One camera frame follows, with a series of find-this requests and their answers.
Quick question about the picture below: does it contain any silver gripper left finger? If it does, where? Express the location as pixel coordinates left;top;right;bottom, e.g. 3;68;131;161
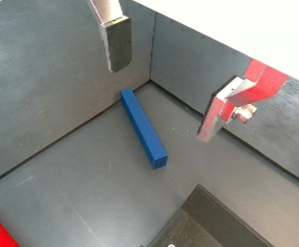
88;0;131;73

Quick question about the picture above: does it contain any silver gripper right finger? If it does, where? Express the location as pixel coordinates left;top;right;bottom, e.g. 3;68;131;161
198;59;289;142

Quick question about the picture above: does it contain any blue rectangular bar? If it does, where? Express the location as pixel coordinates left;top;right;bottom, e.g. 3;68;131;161
120;88;168;170

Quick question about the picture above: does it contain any black curved fixture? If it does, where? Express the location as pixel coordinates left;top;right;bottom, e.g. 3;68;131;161
148;184;275;247

